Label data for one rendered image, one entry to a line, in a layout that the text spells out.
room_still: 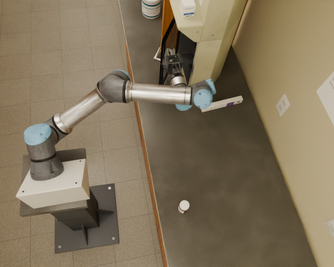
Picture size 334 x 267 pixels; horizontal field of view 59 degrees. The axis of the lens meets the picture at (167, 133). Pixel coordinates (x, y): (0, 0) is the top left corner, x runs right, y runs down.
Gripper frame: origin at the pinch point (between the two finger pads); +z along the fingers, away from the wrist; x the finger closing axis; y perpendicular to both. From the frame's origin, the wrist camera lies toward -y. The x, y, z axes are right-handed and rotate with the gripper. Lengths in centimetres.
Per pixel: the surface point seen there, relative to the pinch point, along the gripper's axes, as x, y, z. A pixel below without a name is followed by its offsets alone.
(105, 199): 50, -127, -35
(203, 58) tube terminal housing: -16.4, 1.5, -8.0
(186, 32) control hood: -5.1, 20.2, -8.0
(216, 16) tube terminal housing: -17.3, 27.3, -8.0
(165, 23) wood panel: -4.9, -9.1, 29.0
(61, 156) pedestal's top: 63, -34, -33
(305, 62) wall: -55, 16, -29
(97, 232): 59, -126, -60
